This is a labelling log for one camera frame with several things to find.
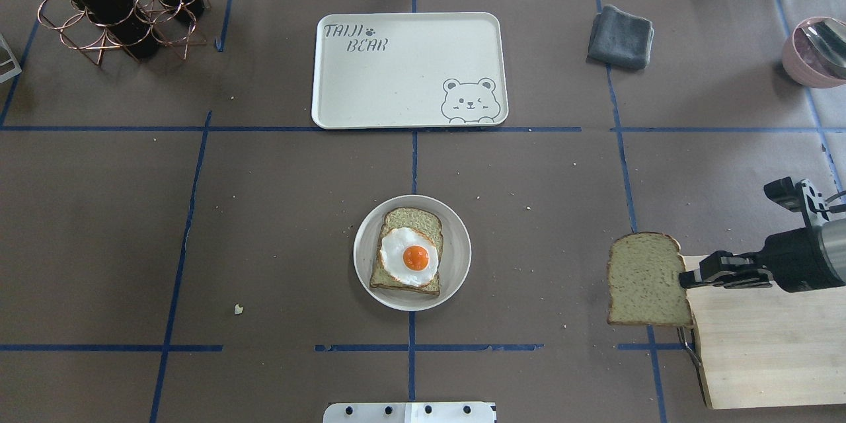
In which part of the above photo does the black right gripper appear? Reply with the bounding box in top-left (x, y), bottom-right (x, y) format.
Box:
top-left (679, 228), bottom-right (835, 293)

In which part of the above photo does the bread slice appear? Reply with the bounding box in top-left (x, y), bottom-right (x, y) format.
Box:
top-left (369, 208), bottom-right (443, 296)
top-left (607, 231), bottom-right (694, 328)

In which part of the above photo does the white round plate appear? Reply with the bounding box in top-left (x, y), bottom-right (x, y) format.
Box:
top-left (352, 195), bottom-right (473, 311)

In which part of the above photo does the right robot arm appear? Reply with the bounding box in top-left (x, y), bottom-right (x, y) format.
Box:
top-left (679, 220), bottom-right (845, 293)

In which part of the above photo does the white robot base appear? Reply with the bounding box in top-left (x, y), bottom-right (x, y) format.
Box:
top-left (323, 401), bottom-right (498, 422)

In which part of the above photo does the cream bear tray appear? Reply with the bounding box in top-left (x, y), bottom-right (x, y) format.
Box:
top-left (311, 11), bottom-right (510, 129)

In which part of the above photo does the wooden cutting board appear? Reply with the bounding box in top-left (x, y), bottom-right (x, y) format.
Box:
top-left (686, 286), bottom-right (845, 410)

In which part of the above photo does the pink bowl with ice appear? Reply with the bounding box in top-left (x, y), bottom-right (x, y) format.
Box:
top-left (781, 17), bottom-right (845, 89)

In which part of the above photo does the steel scoop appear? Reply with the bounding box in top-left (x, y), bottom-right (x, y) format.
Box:
top-left (800, 19), bottom-right (845, 79)

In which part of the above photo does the grey folded cloth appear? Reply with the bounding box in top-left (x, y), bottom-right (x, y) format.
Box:
top-left (588, 4), bottom-right (654, 70)

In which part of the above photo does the fried egg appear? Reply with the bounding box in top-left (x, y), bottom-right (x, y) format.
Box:
top-left (378, 227), bottom-right (440, 288)

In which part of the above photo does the white metal object at edge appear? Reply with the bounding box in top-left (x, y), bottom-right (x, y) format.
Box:
top-left (0, 35), bottom-right (22, 83)

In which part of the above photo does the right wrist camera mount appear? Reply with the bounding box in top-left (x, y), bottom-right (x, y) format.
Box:
top-left (763, 176), bottom-right (845, 228)

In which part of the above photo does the copper wire bottle rack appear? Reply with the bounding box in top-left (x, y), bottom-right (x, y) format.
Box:
top-left (37, 0), bottom-right (210, 65)

